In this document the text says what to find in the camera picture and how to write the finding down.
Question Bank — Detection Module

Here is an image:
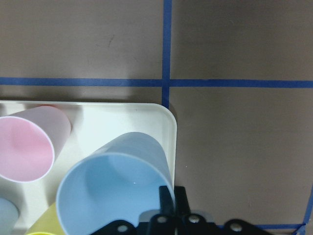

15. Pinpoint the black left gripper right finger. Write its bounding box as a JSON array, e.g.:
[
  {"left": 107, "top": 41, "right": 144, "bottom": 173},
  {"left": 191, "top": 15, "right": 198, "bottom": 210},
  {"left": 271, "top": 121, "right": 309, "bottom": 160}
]
[{"left": 175, "top": 186, "right": 209, "bottom": 235}]

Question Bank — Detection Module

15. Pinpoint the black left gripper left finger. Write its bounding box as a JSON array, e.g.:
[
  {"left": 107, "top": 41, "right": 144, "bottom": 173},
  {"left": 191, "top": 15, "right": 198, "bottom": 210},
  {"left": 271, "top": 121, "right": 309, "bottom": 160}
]
[{"left": 146, "top": 186, "right": 179, "bottom": 235}]

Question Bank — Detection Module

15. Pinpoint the light blue plastic cup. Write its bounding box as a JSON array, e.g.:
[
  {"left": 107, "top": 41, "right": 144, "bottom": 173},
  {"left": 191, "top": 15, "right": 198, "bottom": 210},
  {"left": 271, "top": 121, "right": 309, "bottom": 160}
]
[{"left": 56, "top": 132, "right": 174, "bottom": 235}]

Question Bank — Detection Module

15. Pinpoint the yellow plastic cup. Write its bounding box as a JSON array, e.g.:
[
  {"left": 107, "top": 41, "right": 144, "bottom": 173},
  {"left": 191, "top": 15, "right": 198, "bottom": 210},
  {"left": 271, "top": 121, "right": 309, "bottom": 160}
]
[{"left": 25, "top": 203, "right": 65, "bottom": 235}]

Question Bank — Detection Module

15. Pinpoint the grey plastic cup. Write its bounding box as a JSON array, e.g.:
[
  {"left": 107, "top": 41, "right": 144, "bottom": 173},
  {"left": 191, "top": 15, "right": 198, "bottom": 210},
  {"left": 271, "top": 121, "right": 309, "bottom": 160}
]
[{"left": 0, "top": 198, "right": 19, "bottom": 235}]

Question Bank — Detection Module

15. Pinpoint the pink plastic cup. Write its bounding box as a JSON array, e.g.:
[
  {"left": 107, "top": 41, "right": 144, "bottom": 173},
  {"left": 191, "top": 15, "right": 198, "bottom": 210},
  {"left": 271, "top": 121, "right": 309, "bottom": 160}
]
[{"left": 0, "top": 106, "right": 71, "bottom": 183}]

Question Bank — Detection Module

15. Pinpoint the cream plastic tray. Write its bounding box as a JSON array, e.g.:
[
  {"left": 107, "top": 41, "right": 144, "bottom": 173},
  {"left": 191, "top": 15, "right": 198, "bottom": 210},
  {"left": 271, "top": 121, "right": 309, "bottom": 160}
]
[{"left": 0, "top": 100, "right": 178, "bottom": 235}]

